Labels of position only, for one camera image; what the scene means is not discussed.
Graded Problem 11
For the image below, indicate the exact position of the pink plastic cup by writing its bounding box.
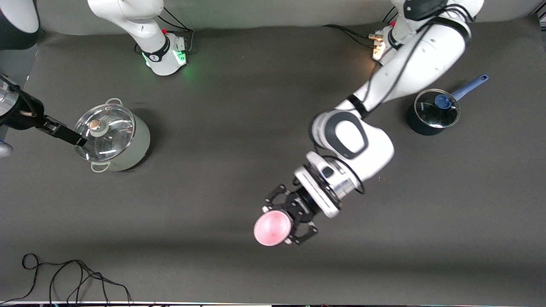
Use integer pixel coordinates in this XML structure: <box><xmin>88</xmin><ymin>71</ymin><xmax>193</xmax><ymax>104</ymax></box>
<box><xmin>254</xmin><ymin>210</ymin><xmax>293</xmax><ymax>247</ymax></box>

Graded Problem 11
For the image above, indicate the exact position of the dark blue saucepan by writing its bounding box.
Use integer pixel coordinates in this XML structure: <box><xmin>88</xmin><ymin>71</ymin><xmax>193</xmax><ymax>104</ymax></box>
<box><xmin>406</xmin><ymin>75</ymin><xmax>490</xmax><ymax>136</ymax></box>

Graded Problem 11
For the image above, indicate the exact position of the black base cable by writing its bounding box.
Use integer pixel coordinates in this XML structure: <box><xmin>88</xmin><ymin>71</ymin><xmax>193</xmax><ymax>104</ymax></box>
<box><xmin>136</xmin><ymin>4</ymin><xmax>195</xmax><ymax>55</ymax></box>
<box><xmin>322</xmin><ymin>23</ymin><xmax>380</xmax><ymax>48</ymax></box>

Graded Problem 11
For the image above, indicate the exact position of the black left base cable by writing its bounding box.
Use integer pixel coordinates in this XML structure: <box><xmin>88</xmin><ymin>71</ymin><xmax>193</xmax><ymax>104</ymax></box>
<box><xmin>322</xmin><ymin>23</ymin><xmax>380</xmax><ymax>48</ymax></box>

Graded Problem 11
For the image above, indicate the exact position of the glass lid with blue knob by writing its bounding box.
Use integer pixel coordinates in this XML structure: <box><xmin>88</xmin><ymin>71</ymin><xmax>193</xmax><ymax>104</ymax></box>
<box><xmin>415</xmin><ymin>89</ymin><xmax>461</xmax><ymax>128</ymax></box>

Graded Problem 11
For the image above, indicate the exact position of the dark grey table mat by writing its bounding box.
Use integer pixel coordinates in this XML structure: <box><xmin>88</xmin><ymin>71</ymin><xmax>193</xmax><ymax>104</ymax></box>
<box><xmin>0</xmin><ymin>15</ymin><xmax>546</xmax><ymax>304</ymax></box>

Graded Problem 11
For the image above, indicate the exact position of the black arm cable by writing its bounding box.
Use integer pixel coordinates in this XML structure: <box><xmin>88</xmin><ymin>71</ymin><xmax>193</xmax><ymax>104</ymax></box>
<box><xmin>0</xmin><ymin>75</ymin><xmax>38</xmax><ymax>116</ymax></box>
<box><xmin>314</xmin><ymin>0</ymin><xmax>474</xmax><ymax>195</ymax></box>

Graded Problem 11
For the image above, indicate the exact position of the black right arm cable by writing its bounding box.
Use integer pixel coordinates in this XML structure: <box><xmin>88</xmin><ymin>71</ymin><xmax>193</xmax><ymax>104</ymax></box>
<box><xmin>0</xmin><ymin>75</ymin><xmax>38</xmax><ymax>116</ymax></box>

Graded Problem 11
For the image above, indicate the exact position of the thin black loose cable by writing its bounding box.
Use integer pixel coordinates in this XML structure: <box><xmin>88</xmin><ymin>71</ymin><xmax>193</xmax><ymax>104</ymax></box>
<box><xmin>0</xmin><ymin>253</ymin><xmax>133</xmax><ymax>305</ymax></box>

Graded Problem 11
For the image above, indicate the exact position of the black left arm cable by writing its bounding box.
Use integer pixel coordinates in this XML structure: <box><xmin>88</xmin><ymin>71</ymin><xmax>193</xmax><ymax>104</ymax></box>
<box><xmin>314</xmin><ymin>0</ymin><xmax>474</xmax><ymax>195</ymax></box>

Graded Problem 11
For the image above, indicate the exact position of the black right base cable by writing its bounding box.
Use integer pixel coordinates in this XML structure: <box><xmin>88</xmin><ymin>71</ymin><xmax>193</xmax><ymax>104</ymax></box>
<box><xmin>136</xmin><ymin>4</ymin><xmax>195</xmax><ymax>55</ymax></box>

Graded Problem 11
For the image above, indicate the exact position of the grey cooking pot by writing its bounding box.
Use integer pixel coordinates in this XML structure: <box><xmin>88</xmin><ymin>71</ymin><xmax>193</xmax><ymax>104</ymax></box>
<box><xmin>73</xmin><ymin>98</ymin><xmax>151</xmax><ymax>173</ymax></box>

